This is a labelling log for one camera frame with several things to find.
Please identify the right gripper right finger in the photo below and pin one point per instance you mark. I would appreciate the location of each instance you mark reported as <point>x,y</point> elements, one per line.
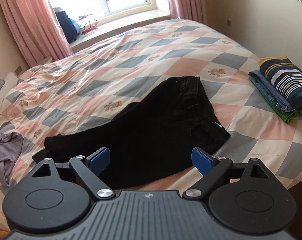
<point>212,169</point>

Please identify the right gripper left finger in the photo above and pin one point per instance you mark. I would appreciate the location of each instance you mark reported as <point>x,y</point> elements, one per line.
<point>87,170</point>

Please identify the black trousers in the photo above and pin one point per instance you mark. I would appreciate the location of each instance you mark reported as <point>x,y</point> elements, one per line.
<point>150,139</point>

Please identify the checkered pink grey quilt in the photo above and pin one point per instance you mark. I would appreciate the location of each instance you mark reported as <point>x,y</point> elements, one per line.
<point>90,87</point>

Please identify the grey purple garment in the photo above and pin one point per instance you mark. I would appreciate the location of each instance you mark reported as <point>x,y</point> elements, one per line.
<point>10,150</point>

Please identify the green folded garment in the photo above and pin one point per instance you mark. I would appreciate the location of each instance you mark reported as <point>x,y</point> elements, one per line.
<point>287,117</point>

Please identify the blue folded garment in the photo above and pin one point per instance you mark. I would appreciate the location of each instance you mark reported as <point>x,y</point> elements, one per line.
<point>269,90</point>

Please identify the blue bag on windowsill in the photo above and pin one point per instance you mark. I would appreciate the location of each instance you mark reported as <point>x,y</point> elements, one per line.
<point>69,26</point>

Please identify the pink curtain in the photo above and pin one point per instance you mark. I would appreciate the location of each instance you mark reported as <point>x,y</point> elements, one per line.
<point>188,10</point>
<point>36,30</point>

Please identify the pink curtain far side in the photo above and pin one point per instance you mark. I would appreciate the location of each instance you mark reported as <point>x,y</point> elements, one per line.
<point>188,10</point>

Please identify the red wire rack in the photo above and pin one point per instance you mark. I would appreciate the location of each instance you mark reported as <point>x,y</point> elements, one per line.
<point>87,26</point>

